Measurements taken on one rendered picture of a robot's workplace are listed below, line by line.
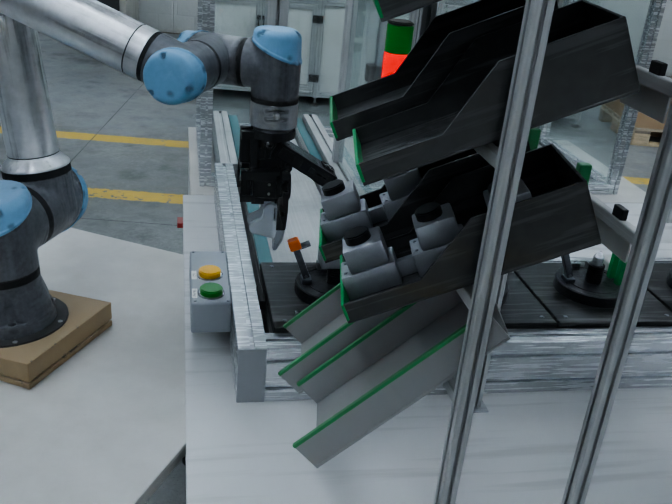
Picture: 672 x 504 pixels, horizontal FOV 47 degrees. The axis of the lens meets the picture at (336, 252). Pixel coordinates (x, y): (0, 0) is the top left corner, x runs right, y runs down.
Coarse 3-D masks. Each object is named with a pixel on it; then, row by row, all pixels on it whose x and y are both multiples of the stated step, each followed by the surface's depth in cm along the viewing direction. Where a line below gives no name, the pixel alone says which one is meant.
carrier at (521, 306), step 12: (516, 276) 150; (516, 288) 146; (504, 300) 139; (516, 300) 141; (528, 300) 141; (504, 312) 136; (516, 312) 137; (528, 312) 137; (540, 312) 138; (516, 324) 133; (528, 324) 134; (540, 324) 134; (552, 324) 135
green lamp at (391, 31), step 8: (392, 32) 137; (400, 32) 137; (408, 32) 137; (392, 40) 138; (400, 40) 137; (408, 40) 138; (384, 48) 140; (392, 48) 138; (400, 48) 138; (408, 48) 139
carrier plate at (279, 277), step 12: (264, 264) 145; (276, 264) 146; (288, 264) 146; (312, 264) 147; (264, 276) 141; (276, 276) 141; (288, 276) 142; (264, 288) 139; (276, 288) 137; (288, 288) 137; (276, 300) 133; (288, 300) 133; (300, 300) 134; (276, 312) 129; (288, 312) 130; (276, 324) 126
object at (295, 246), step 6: (288, 240) 132; (294, 240) 132; (294, 246) 131; (300, 246) 132; (306, 246) 132; (294, 252) 132; (300, 252) 133; (300, 258) 133; (300, 264) 134; (300, 270) 134; (306, 270) 134; (306, 276) 135
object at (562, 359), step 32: (288, 352) 122; (512, 352) 130; (544, 352) 131; (576, 352) 133; (640, 352) 136; (288, 384) 124; (512, 384) 133; (544, 384) 134; (576, 384) 135; (640, 384) 138
